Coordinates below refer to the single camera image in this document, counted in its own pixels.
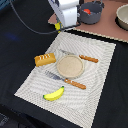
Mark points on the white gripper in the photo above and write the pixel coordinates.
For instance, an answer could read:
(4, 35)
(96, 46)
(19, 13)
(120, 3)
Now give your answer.
(66, 11)

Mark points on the red toy tomato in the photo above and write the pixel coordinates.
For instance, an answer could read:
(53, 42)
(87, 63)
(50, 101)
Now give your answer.
(87, 11)

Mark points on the toy bread loaf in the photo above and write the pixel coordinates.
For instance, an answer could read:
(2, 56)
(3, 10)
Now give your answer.
(45, 59)

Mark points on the yellow toy banana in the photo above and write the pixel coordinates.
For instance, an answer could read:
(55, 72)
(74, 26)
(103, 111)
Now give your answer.
(55, 95)

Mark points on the yellow butter block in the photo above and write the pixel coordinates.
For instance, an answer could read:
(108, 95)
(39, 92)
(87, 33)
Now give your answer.
(58, 26)

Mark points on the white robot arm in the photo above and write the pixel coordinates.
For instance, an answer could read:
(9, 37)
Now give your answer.
(66, 11)

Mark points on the right grey pot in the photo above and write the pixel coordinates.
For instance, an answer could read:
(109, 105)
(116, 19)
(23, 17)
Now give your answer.
(95, 7)

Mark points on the pink mat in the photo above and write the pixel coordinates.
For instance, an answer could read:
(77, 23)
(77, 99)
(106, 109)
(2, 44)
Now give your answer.
(107, 25)

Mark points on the round wooden plate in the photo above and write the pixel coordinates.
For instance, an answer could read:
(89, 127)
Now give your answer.
(70, 66)

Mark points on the cream bowl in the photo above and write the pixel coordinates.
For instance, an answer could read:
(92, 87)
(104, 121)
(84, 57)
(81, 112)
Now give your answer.
(122, 15)

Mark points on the woven beige placemat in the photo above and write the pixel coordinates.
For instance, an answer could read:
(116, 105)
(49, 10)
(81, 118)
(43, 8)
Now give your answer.
(75, 105)

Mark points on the knife with wooden handle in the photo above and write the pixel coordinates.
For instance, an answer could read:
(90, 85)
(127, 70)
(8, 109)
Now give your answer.
(81, 56)

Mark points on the fork with wooden handle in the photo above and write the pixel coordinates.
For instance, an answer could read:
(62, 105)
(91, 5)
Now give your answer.
(68, 81)

